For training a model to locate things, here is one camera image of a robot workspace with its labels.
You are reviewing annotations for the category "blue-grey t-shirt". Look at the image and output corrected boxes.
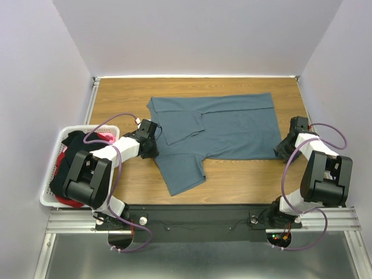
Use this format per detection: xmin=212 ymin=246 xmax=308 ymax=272
xmin=148 ymin=92 xmax=281 ymax=196

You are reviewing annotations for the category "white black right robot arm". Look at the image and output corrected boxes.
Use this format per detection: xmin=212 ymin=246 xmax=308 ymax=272
xmin=267 ymin=132 xmax=353 ymax=228

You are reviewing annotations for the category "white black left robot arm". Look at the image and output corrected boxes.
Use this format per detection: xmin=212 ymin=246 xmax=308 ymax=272
xmin=61 ymin=129 xmax=159 ymax=229

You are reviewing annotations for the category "black t-shirt in basket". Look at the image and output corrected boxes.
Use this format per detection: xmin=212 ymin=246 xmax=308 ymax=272
xmin=49 ymin=130 xmax=112 ymax=209

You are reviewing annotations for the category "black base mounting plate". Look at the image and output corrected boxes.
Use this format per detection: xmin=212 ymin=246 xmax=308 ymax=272
xmin=95 ymin=202 xmax=302 ymax=248

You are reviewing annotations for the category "red t-shirt in basket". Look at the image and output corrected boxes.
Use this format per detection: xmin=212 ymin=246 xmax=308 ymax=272
xmin=53 ymin=152 xmax=84 ymax=208

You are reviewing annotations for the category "white plastic laundry basket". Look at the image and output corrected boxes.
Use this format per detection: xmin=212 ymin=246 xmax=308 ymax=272
xmin=40 ymin=125 xmax=120 ymax=208

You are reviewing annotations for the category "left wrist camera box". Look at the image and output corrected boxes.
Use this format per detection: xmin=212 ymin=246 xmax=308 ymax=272
xmin=136 ymin=119 xmax=158 ymax=139

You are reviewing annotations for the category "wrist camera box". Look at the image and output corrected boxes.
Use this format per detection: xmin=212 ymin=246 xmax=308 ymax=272
xmin=136 ymin=119 xmax=158 ymax=139
xmin=289 ymin=116 xmax=310 ymax=133

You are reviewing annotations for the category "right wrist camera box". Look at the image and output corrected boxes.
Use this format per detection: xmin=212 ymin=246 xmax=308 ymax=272
xmin=289 ymin=116 xmax=310 ymax=133

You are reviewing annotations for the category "aluminium left side rail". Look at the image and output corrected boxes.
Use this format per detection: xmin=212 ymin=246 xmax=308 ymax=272
xmin=83 ymin=77 xmax=101 ymax=125

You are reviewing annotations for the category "aluminium front frame rail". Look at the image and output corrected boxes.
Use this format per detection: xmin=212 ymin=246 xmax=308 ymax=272
xmin=46 ymin=208 xmax=362 ymax=234

